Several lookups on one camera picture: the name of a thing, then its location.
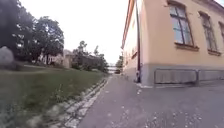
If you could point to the large dark trees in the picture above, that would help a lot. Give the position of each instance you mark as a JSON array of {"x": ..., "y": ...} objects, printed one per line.
[{"x": 43, "y": 36}]

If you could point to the yellow building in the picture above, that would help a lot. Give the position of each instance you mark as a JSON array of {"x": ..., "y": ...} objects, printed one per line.
[{"x": 156, "y": 40}]

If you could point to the grey asphalt path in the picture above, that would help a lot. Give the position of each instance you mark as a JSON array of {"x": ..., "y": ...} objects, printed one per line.
[{"x": 133, "y": 106}]

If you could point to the cobblestone gutter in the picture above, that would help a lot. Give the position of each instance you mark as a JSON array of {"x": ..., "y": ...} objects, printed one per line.
[{"x": 80, "y": 106}]

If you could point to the bushes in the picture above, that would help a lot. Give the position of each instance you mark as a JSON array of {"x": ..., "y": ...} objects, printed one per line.
[{"x": 90, "y": 61}]

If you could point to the grey boulder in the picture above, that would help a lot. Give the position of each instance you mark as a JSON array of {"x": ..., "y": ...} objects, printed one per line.
[{"x": 5, "y": 56}]

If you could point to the grass slope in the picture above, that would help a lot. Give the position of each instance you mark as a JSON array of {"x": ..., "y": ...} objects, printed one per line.
[{"x": 40, "y": 88}]

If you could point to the low pale building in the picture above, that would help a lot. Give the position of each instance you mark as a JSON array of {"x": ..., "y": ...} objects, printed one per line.
[{"x": 60, "y": 59}]

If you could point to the distant white building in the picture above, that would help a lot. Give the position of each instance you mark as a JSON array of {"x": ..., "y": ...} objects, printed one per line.
[{"x": 112, "y": 68}]

